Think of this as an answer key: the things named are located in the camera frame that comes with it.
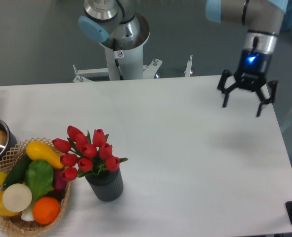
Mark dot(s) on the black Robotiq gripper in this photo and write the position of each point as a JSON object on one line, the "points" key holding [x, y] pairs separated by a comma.
{"points": [[250, 75]]}

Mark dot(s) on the red tulip bouquet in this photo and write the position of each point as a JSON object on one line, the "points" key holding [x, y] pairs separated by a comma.
{"points": [[87, 155]]}

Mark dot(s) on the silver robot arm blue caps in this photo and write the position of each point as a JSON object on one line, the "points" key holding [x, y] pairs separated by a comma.
{"points": [[116, 25]]}

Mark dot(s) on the dark grey ribbed vase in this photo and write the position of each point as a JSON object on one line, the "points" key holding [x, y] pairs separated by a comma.
{"points": [[108, 188]]}

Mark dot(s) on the purple radish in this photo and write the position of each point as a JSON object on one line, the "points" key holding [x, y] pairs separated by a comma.
{"points": [[58, 182]]}

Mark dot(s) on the yellow squash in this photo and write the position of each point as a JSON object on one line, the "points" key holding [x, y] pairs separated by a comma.
{"points": [[37, 150]]}

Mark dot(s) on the green lettuce leaf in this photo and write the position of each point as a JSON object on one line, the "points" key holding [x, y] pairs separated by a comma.
{"points": [[39, 178]]}

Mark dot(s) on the orange fruit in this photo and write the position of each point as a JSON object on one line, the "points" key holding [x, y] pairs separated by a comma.
{"points": [[45, 210]]}

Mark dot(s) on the dark green cucumber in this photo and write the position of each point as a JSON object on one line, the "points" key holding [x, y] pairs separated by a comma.
{"points": [[17, 173]]}

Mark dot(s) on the white round onion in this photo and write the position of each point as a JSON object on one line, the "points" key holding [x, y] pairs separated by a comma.
{"points": [[17, 197]]}

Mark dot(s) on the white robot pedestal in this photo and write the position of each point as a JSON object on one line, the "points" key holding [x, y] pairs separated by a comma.
{"points": [[124, 64]]}

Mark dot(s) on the white metal base frame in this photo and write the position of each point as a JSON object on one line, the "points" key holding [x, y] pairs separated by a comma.
{"points": [[149, 71]]}

